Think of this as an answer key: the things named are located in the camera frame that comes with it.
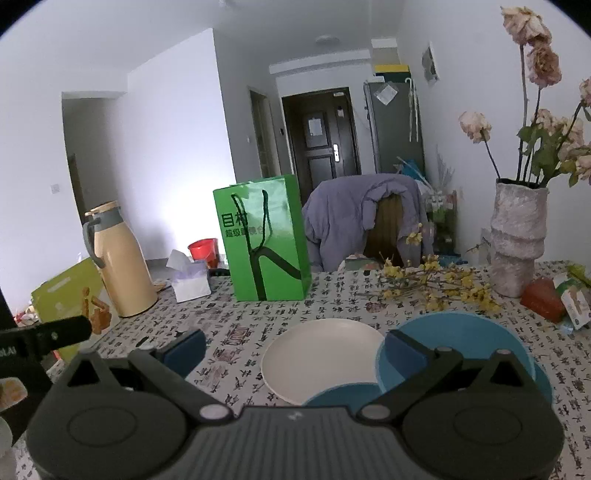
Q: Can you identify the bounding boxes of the beige thermos jug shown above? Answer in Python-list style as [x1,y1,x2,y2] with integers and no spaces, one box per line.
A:
[82,200,160,318]

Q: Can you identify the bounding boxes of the blue plastic bag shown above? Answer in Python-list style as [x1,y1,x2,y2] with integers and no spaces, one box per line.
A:
[394,157,428,185]

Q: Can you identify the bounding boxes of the yellow flower branches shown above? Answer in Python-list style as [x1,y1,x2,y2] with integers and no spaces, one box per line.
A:
[365,224,502,315]

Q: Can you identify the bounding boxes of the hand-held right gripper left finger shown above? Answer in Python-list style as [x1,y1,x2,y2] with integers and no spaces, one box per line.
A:
[55,329,232,421]

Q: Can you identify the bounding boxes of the dark entrance door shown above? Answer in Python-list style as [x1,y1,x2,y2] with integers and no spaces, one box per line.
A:
[281,88,361,195]

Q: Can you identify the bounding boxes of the wooden side door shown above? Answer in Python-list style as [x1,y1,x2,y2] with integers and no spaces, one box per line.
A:
[249,89,281,178]

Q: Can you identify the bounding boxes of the yellow-green snack box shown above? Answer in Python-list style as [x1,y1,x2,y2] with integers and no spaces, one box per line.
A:
[31,257,122,361]

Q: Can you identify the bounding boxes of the wooden chair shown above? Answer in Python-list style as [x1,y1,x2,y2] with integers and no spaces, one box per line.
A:
[363,194,402,268]

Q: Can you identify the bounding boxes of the blue plastic bowl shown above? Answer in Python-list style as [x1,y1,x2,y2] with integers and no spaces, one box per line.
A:
[375,311,537,402]
[302,382,385,408]
[530,353,554,404]

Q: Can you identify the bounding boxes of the pale dried stems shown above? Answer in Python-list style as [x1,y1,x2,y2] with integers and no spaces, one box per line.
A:
[434,145,458,195]

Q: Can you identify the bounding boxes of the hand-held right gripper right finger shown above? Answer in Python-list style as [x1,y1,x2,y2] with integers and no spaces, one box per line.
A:
[355,329,532,421]

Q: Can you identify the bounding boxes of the red bucket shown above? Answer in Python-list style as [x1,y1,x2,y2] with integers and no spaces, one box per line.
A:
[188,239,219,270]

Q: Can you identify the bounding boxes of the small red box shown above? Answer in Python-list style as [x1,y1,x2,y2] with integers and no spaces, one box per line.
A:
[521,277,568,324]

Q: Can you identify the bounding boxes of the white tissue box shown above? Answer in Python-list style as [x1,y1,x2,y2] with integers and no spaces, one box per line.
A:
[166,249,212,304]

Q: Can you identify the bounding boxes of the bunch of dried roses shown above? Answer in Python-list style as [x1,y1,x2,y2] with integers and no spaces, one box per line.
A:
[458,6,591,188]

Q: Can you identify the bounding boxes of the green and white packet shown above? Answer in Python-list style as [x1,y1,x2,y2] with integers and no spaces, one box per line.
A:
[556,263,591,330]

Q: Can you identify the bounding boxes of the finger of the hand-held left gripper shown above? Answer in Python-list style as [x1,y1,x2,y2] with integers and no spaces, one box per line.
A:
[33,316,92,357]

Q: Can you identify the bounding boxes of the grey-pink ribbed vase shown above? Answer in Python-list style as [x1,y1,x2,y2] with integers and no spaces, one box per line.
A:
[489,178,549,297]

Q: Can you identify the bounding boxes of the yellow and black box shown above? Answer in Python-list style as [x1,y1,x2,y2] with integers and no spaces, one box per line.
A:
[374,65,411,84]

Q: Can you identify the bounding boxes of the white umbrella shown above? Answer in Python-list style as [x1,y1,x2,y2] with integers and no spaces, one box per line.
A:
[404,78,420,141]

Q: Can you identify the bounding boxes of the green paper bag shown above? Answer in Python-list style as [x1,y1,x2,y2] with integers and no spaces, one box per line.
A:
[213,174,312,302]

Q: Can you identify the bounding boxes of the cream round plate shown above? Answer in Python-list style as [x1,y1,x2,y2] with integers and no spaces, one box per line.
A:
[261,318,386,408]

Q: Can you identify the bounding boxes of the grey refrigerator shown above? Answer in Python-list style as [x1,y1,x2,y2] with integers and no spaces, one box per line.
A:
[363,78,426,175]

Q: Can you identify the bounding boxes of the purple jacket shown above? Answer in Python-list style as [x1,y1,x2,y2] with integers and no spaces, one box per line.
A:
[302,173,435,273]

